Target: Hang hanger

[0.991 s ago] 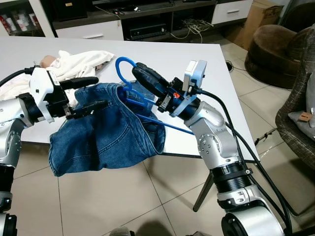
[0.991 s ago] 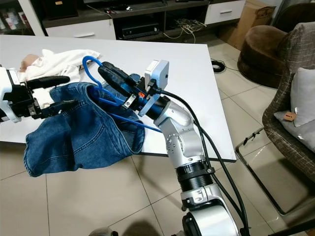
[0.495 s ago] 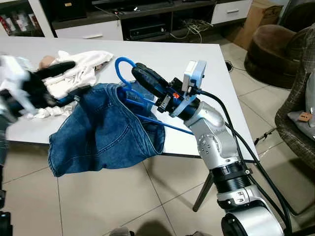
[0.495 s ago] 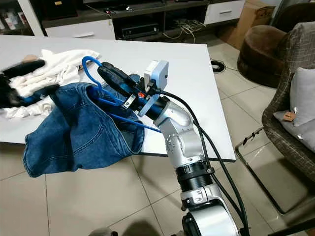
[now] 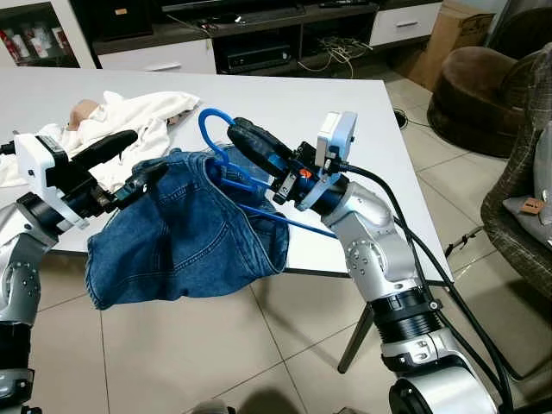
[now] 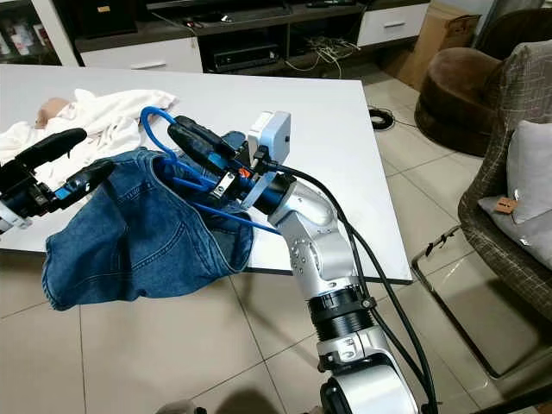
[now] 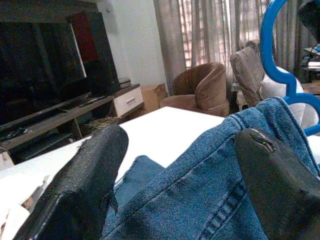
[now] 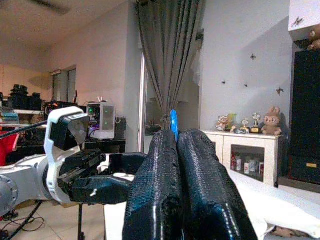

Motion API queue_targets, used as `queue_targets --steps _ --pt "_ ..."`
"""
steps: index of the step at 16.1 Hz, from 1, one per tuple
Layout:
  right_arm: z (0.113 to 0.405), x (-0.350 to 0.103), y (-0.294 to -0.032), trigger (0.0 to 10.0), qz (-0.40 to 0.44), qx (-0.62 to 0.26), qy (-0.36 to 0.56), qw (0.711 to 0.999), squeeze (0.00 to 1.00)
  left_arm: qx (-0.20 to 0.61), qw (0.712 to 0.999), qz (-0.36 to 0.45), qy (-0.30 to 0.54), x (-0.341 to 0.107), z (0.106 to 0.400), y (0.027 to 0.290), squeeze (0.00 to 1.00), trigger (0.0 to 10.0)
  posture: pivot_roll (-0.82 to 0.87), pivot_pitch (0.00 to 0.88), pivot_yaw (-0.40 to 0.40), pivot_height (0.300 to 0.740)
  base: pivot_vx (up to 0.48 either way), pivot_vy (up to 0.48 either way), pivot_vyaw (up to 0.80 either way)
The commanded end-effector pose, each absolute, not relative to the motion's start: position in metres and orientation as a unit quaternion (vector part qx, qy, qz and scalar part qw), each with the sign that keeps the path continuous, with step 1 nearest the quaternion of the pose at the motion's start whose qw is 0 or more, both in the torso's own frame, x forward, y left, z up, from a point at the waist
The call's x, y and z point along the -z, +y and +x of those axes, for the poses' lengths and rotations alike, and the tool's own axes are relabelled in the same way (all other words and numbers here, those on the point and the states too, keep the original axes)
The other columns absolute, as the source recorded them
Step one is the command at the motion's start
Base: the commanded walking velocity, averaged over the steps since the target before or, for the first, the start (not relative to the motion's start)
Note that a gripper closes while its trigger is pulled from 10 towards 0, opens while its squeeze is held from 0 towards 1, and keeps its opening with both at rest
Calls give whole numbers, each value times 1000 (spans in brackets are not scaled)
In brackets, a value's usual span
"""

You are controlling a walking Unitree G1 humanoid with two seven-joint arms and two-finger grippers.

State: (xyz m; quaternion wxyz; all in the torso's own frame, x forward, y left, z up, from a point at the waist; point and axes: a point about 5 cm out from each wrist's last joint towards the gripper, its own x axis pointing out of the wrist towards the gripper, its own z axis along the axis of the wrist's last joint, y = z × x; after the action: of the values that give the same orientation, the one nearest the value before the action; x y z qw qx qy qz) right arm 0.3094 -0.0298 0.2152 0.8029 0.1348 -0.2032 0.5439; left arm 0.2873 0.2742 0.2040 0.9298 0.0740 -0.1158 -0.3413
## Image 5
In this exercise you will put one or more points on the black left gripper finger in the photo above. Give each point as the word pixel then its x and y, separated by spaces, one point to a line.
pixel 108 148
pixel 142 183

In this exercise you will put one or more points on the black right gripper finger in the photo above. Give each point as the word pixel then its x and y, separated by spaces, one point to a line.
pixel 269 142
pixel 254 153

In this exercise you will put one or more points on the white cotton garment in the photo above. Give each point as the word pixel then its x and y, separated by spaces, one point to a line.
pixel 138 116

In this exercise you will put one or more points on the blue plastic clothes hanger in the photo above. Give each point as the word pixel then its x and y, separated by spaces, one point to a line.
pixel 202 129

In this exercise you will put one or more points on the blue denim jeans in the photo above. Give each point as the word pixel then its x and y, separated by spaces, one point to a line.
pixel 172 241

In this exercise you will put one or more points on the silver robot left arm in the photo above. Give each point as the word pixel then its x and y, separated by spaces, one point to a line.
pixel 17 276

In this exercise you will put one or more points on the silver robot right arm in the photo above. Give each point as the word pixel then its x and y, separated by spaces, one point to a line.
pixel 379 250

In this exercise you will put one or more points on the beige baby doll head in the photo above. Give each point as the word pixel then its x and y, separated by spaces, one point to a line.
pixel 82 114

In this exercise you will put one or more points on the brown pillow tag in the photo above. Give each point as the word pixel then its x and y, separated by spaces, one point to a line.
pixel 532 206

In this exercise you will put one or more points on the grey cushion pillow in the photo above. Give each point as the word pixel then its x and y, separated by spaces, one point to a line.
pixel 535 228

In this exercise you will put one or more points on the black media player box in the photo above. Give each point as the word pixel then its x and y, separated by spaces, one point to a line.
pixel 259 59

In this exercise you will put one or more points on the grey plaid armchair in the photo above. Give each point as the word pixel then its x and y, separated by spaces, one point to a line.
pixel 517 129

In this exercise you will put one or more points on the white glass door cabinet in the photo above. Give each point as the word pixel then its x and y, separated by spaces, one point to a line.
pixel 73 34

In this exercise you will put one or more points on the dark brown TV stand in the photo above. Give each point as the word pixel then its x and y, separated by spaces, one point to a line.
pixel 147 34

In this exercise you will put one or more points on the red white canister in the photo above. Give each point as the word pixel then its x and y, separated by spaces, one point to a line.
pixel 30 43
pixel 56 39

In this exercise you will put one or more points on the dark brown round pouf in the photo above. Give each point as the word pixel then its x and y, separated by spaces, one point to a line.
pixel 474 103

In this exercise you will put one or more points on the black table leg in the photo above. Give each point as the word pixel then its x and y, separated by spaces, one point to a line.
pixel 355 341

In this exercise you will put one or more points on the tall brown cardboard box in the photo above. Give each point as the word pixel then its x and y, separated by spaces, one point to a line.
pixel 448 43

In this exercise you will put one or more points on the grey robot left foot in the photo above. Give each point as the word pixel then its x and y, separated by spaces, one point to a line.
pixel 207 407

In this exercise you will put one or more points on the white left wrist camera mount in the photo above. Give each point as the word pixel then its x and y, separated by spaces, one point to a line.
pixel 34 164

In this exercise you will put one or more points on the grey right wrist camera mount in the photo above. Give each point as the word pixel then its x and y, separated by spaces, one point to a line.
pixel 338 138

